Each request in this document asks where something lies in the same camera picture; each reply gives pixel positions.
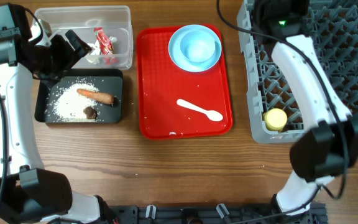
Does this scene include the black waste tray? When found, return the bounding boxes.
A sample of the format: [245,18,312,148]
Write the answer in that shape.
[34,69,124,123]

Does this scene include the white tissue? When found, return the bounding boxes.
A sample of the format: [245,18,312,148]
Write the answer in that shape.
[85,41,101,65]

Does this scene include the white rice pile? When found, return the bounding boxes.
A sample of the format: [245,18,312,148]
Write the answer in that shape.
[44,77,99,123]

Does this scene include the red snack wrapper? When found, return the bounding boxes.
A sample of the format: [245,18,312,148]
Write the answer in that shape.
[94,27,119,65]

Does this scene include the red plastic tray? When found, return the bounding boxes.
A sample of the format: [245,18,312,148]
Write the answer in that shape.
[136,26,233,140]

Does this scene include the clear plastic storage box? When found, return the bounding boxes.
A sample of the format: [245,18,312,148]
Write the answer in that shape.
[35,6,133,70]

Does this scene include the brown food lump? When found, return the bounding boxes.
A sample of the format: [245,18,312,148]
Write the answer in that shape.
[83,106,98,119]

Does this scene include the white plastic spoon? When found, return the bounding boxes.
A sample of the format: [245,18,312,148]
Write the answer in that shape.
[177,99,223,122]

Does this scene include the light blue plate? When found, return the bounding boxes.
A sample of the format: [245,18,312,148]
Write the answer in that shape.
[168,24,223,73]

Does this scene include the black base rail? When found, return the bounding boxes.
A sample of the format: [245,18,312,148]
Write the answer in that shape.
[110,203,329,224]

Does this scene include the grey dishwasher rack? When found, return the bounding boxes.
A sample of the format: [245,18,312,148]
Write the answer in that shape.
[239,0,358,144]

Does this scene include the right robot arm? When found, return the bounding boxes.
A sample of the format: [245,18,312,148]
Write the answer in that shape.
[252,1,358,216]

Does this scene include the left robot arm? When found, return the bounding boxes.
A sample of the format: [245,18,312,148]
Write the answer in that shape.
[0,3,109,223]

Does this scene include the light blue bowl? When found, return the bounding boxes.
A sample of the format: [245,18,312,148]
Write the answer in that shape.
[180,30,215,65]

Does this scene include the yellow plastic cup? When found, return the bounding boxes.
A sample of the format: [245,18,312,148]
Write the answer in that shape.
[262,108,288,131]

